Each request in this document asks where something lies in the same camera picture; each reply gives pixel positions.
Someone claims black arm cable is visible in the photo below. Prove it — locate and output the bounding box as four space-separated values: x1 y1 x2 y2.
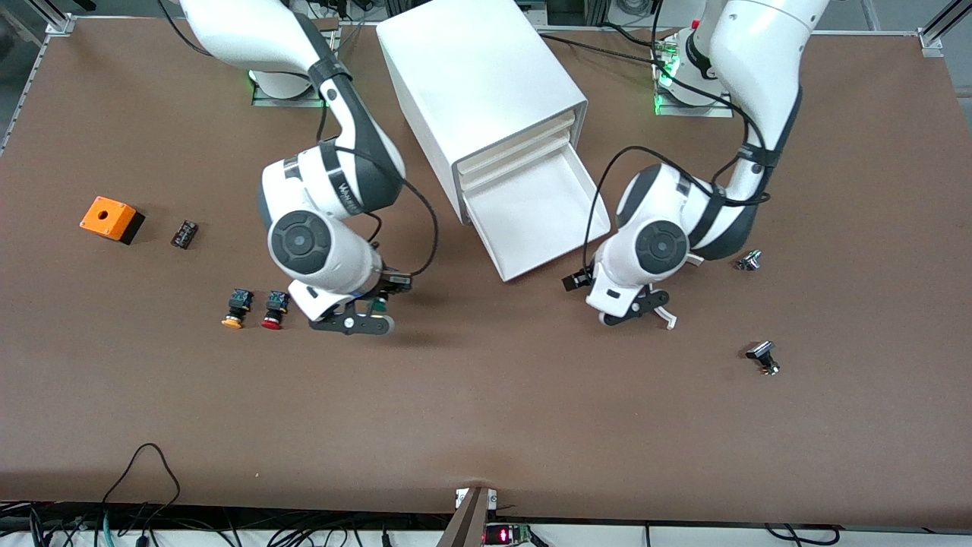
315 76 440 278
583 0 772 267

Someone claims brown centre post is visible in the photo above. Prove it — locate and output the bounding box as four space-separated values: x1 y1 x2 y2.
437 486 491 547

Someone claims red push button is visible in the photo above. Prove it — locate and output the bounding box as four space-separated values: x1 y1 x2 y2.
260 290 292 330

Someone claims white cabinet drawer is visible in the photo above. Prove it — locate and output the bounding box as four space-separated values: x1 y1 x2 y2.
462 143 613 283
458 129 575 197
456 109 579 185

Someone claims yellow push button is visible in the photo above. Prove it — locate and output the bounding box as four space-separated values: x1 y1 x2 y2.
221 288 254 329

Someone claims black device with red light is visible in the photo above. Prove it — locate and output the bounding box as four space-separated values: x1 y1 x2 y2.
484 523 532 546

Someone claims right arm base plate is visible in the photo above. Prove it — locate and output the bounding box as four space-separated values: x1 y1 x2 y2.
251 70 329 108

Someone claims white semicircular bracket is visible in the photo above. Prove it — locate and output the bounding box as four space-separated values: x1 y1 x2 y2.
655 253 708 330

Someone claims black table cable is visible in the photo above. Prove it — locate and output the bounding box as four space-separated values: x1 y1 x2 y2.
535 30 673 69
600 21 677 50

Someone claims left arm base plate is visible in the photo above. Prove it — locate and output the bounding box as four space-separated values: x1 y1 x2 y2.
655 38 735 118

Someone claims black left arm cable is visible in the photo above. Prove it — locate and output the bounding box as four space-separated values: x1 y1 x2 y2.
583 0 772 267

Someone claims orange button enclosure box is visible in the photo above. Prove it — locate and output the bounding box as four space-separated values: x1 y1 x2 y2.
79 196 146 245

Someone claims black button with white face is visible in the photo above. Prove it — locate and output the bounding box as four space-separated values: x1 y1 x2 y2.
745 341 781 377

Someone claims black looped cable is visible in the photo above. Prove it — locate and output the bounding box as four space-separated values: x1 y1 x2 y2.
101 443 181 529

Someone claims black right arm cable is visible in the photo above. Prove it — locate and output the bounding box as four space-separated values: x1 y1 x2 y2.
315 76 440 278

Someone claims white drawer cabinet housing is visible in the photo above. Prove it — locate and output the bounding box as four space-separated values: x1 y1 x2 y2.
376 0 589 226

